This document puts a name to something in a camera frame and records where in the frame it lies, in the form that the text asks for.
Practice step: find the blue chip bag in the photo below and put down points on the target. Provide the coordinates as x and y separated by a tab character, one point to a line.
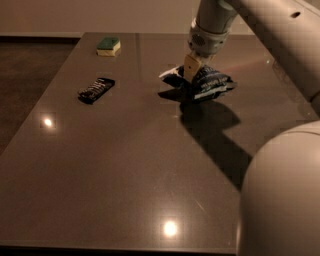
207	84

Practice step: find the green and yellow sponge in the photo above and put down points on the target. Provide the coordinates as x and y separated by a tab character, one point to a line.
108	46

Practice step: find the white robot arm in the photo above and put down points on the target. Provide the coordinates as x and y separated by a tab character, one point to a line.
279	212

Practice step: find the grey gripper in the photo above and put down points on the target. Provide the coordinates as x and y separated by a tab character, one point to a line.
206	42

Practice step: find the black snack wrapper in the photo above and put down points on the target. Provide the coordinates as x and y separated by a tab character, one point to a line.
96	89

